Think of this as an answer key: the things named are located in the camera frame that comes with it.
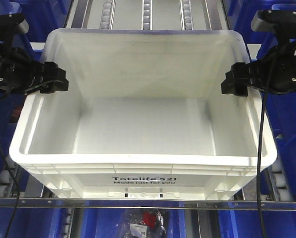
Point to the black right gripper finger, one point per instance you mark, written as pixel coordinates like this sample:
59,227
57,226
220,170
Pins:
236,90
237,74

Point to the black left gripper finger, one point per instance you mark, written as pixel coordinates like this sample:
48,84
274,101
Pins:
54,86
52,72

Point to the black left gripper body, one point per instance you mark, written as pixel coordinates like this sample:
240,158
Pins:
19,73

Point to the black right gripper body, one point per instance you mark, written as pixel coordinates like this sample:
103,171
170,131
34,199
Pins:
276,71

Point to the white plastic tote bin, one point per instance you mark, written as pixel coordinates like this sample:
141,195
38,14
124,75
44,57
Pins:
144,117

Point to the blue bin right of tote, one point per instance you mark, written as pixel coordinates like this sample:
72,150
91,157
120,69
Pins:
281,108

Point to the steel shelf front bar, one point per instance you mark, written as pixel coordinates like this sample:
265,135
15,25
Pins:
116,204

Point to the blue bin lower centre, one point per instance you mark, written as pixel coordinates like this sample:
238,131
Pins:
107,223

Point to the bagged parts in lower bin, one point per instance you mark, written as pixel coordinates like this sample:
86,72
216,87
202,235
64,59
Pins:
145,223

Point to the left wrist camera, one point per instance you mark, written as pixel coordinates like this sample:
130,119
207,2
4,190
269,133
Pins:
11,25

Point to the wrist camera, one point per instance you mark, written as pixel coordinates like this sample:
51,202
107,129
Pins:
11,25
281,23

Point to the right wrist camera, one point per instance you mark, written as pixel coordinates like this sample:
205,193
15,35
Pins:
281,23

